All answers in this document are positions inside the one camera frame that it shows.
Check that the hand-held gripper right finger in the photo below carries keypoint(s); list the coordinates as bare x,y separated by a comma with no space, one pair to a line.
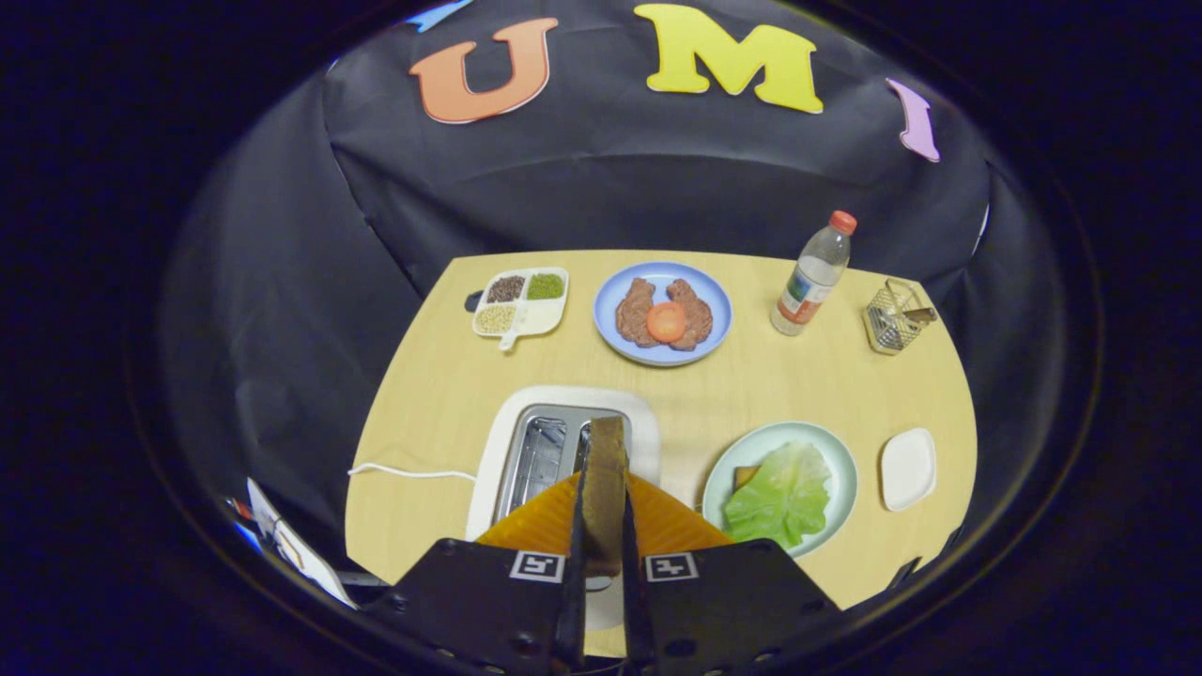
637,620

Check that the white divided seasoning tray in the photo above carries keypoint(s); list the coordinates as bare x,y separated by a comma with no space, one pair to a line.
521,319

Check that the brown meat patty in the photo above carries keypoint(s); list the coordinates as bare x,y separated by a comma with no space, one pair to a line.
700,319
634,314

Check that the red tomato slice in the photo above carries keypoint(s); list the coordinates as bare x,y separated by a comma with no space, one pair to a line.
667,322

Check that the clear bottle with red cap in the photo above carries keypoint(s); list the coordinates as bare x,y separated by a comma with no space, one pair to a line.
809,282

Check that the small black block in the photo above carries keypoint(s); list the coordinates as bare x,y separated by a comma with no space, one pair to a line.
904,573

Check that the white square plate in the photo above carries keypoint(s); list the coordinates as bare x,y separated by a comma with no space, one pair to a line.
908,469

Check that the blue round plate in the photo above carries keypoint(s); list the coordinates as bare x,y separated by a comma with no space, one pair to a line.
662,277

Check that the black table grommet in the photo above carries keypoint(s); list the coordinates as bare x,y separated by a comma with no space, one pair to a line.
473,301

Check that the white paper sheet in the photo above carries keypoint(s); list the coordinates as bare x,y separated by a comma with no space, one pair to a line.
300,554

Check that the green lettuce leaf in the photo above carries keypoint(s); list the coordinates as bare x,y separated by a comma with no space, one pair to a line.
779,498

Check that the brown toast slice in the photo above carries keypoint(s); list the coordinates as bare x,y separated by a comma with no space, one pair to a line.
606,488

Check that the black backdrop cloth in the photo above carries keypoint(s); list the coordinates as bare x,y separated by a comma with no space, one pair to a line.
610,188

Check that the pale green round plate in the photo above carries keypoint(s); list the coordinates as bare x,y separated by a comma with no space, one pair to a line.
840,460

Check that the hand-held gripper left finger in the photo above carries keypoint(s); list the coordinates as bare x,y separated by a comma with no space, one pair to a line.
571,620

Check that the bread slice on plate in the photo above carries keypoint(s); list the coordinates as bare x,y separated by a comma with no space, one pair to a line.
745,476

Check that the white toaster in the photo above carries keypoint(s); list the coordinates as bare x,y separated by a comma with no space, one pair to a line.
502,441

